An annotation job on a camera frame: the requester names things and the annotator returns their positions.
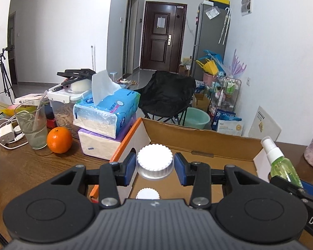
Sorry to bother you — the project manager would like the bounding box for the black folding chair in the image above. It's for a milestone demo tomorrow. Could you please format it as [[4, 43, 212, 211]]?
[[137, 70, 196, 125]]

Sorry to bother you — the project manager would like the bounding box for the purple white tissue pack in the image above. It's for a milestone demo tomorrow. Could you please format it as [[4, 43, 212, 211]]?
[[78, 115, 137, 160]]

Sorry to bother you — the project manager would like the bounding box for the metal rack cart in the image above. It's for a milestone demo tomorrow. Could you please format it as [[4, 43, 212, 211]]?
[[211, 77, 242, 115]]

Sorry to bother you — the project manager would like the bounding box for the white round container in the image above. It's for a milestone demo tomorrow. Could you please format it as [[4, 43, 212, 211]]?
[[72, 79, 92, 92]]

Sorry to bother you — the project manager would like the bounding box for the clear drinking straw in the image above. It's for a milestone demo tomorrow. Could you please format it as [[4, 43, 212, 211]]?
[[33, 94, 46, 133]]

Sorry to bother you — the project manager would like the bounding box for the small cardboard carton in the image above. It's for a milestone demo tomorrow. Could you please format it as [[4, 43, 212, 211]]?
[[192, 93, 210, 112]]

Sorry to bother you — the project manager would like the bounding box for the clear food container white lid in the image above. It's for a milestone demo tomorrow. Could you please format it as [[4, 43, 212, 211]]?
[[47, 87, 92, 139]]

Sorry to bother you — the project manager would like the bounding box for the pink bucket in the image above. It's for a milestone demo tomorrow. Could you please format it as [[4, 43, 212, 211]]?
[[203, 72, 220, 86]]

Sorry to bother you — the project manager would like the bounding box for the clear plastic sleeve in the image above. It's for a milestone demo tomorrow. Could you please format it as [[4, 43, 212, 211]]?
[[206, 6, 221, 20]]

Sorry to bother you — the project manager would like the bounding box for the yellow packet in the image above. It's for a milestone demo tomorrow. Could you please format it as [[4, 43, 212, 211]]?
[[5, 105, 19, 117]]

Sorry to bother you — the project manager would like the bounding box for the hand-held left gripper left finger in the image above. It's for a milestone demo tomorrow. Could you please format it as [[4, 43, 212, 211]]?
[[48, 152, 136, 209]]

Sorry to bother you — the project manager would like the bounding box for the green spray bottle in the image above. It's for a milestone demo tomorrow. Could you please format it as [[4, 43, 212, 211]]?
[[260, 136, 302, 188]]

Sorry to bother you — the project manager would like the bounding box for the flat white box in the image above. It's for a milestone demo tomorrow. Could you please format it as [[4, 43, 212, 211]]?
[[16, 93, 51, 105]]

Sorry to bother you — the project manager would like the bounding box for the clear drinking glass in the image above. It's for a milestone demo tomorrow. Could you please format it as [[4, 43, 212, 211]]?
[[14, 99, 48, 150]]

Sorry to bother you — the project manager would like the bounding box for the white power adapter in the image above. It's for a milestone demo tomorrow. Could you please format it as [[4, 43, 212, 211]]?
[[0, 124, 15, 144]]

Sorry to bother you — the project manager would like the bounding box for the red cardboard box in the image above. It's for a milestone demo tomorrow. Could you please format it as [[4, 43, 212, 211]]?
[[89, 117, 271, 206]]

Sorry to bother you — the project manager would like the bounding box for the orange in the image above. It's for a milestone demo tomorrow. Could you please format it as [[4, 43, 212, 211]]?
[[47, 127, 73, 154]]

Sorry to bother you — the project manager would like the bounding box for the green plastic basin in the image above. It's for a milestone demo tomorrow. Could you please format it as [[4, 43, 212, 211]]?
[[183, 107, 211, 130]]

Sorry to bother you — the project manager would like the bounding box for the grey refrigerator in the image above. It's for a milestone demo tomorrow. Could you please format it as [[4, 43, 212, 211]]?
[[192, 2, 228, 84]]

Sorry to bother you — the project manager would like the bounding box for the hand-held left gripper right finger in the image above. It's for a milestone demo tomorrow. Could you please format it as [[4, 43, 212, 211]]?
[[174, 152, 266, 210]]

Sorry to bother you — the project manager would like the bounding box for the white charging cable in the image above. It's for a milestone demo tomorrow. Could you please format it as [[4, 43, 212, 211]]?
[[0, 117, 29, 150]]

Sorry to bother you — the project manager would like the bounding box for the black camera tripod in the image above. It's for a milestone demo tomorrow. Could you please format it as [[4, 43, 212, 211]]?
[[0, 47, 16, 105]]

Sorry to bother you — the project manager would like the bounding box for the open doorway frame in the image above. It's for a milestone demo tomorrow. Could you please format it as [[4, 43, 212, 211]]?
[[121, 0, 139, 81]]

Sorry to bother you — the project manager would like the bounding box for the blue tissue pack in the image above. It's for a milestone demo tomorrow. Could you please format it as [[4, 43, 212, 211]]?
[[73, 70, 141, 139]]

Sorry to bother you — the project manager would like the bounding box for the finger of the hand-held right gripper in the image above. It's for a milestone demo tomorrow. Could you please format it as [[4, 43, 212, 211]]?
[[269, 176, 309, 204], [301, 180, 313, 197]]

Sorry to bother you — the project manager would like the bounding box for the yellow bag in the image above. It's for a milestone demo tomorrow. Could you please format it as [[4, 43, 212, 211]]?
[[196, 59, 218, 75]]

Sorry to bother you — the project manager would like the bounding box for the wall electrical panel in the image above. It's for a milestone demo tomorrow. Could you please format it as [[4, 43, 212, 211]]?
[[241, 0, 252, 16]]

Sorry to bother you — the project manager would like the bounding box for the white folded umbrella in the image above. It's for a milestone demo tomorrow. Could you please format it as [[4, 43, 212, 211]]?
[[218, 8, 231, 45]]

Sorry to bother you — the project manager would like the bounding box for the white board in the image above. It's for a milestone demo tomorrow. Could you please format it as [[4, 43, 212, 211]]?
[[249, 106, 282, 139]]

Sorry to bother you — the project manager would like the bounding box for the white bottle cap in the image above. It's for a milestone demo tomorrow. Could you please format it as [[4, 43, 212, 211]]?
[[136, 188, 160, 200], [137, 144, 174, 180]]

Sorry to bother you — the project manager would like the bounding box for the dark wooden door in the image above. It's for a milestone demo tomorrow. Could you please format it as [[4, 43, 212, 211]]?
[[139, 1, 187, 74]]

